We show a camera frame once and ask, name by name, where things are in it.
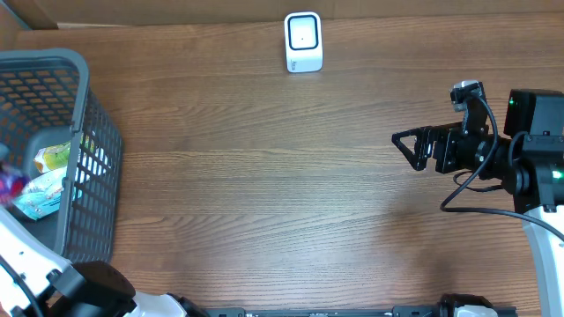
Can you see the green yellow snack pack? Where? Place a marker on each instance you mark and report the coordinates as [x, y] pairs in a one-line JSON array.
[[53, 157]]

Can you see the grey plastic basket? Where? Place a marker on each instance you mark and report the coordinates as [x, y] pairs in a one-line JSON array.
[[46, 100]]

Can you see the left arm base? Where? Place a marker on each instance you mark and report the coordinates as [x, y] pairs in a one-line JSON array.
[[165, 305]]

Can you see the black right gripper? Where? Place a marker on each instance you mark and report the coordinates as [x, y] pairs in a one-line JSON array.
[[444, 136]]

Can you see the teal wipes pack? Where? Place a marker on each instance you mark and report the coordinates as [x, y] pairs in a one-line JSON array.
[[42, 195]]

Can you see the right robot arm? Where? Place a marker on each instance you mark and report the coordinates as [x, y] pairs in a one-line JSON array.
[[526, 156]]

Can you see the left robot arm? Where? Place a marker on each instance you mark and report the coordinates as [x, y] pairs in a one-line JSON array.
[[36, 281]]

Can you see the purple pad package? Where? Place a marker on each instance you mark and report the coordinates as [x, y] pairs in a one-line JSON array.
[[13, 181]]

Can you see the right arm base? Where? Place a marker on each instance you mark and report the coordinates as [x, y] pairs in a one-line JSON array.
[[465, 305]]

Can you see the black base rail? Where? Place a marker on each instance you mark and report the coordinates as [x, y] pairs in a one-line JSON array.
[[396, 311]]

